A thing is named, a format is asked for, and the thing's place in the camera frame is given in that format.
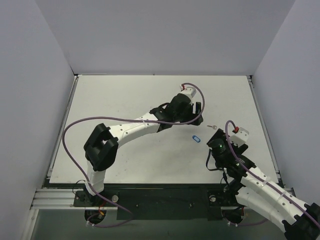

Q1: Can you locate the silver key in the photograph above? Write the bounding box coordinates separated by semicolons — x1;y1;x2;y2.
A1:
207;125;217;130

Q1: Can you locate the blue key tag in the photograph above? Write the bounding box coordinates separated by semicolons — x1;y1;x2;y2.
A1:
192;135;201;143

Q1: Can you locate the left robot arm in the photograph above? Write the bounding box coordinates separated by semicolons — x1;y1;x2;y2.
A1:
83;93;203;206

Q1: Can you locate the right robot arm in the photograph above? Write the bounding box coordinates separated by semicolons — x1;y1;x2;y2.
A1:
207;127;320;240

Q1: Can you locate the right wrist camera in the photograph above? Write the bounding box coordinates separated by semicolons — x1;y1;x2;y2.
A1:
229;127;250;147

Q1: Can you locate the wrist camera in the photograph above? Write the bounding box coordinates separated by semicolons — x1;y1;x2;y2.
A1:
229;127;250;147
180;85;197;101

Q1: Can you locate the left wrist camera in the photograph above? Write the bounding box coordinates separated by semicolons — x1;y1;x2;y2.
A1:
180;85;197;101

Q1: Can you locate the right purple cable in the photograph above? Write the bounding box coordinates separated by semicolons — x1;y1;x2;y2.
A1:
224;120;320;228

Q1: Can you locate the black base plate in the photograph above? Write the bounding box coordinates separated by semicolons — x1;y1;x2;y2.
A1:
72;180;249;224

